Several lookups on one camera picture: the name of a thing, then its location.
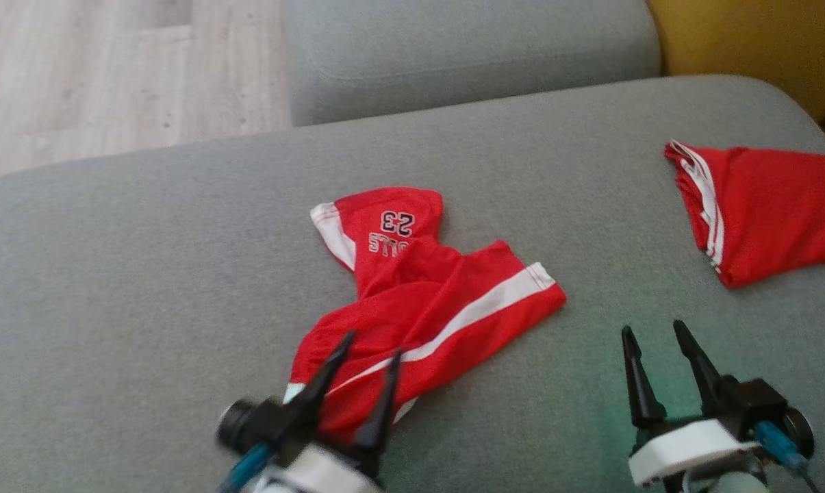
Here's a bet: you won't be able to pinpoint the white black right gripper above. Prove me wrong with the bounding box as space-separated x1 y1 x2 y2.
621 320 762 488

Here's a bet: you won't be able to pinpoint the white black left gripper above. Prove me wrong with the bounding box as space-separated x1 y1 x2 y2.
251 331 404 493

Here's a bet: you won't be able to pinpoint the red white-striped basketball shorts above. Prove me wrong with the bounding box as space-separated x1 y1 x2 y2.
285 186 568 446

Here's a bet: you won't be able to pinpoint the red white basketball jersey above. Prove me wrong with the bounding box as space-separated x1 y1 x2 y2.
664 140 825 288

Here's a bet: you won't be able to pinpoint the large grey sofa seat cushion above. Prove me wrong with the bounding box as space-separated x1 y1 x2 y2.
0 75 825 493

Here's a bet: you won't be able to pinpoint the yellow upholstered furniture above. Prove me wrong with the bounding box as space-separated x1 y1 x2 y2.
648 0 825 124

